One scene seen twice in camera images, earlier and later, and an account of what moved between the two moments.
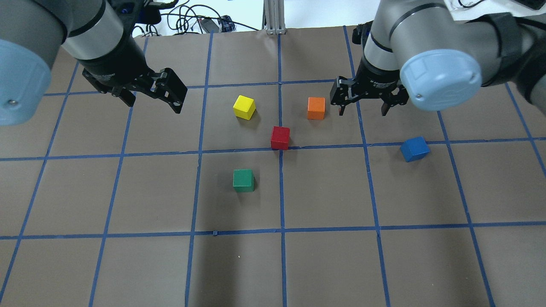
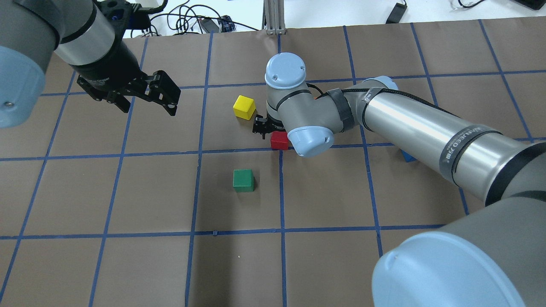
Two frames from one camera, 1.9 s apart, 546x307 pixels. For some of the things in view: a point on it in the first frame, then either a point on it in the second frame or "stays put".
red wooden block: (280, 137) stays put
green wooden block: (243, 180) stays put
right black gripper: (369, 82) -> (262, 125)
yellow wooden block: (244, 107) stays put
